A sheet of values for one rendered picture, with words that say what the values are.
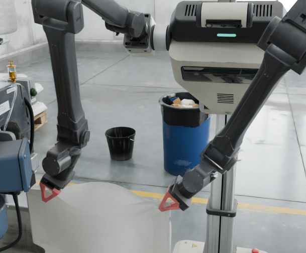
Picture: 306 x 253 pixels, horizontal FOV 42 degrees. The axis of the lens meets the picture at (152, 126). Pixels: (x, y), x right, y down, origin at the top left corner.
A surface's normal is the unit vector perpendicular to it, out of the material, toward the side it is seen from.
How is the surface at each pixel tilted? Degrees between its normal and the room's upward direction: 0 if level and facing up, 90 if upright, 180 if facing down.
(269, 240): 0
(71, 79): 103
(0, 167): 90
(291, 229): 0
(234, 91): 130
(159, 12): 90
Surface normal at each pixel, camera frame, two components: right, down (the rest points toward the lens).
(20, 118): 0.97, 0.07
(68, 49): 0.89, 0.34
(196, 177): -0.43, 0.11
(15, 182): 0.17, 0.34
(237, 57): -0.17, -0.50
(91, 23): -0.25, 0.34
